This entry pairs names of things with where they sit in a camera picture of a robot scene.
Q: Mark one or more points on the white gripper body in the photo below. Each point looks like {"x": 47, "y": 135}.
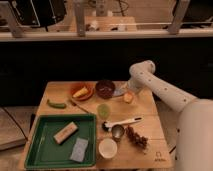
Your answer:
{"x": 135, "y": 85}

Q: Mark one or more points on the apple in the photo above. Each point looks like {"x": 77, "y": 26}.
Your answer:
{"x": 128, "y": 97}

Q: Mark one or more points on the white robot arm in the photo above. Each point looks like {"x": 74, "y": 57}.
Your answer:
{"x": 194, "y": 146}

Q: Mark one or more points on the wooden tray table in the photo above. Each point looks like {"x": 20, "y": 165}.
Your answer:
{"x": 129, "y": 156}

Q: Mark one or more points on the green plastic tray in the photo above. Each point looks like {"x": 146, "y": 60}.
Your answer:
{"x": 46, "y": 153}

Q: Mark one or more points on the dark red bowl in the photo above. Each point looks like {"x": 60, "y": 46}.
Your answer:
{"x": 105, "y": 88}

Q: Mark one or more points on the light green cup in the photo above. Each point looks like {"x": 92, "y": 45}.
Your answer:
{"x": 103, "y": 111}

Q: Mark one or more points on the small metal cup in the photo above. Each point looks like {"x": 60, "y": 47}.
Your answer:
{"x": 117, "y": 132}

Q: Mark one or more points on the yellow corn cob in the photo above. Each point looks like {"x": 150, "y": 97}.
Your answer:
{"x": 80, "y": 92}

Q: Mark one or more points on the bunch of dark grapes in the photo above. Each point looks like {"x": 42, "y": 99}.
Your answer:
{"x": 140, "y": 142}

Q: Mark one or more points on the brown fork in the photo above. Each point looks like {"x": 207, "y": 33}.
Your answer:
{"x": 77, "y": 105}

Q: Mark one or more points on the white cup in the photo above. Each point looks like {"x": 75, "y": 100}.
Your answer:
{"x": 107, "y": 148}

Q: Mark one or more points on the wooden block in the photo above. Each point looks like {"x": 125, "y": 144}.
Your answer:
{"x": 64, "y": 133}

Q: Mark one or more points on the green cucumber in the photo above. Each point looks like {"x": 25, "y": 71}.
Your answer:
{"x": 56, "y": 105}

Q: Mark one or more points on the blue grey sponge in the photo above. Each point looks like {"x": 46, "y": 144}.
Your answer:
{"x": 79, "y": 150}

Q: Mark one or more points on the grey board at left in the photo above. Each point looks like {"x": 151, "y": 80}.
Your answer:
{"x": 13, "y": 127}

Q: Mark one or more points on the black box top left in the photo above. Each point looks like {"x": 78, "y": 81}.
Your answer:
{"x": 38, "y": 13}

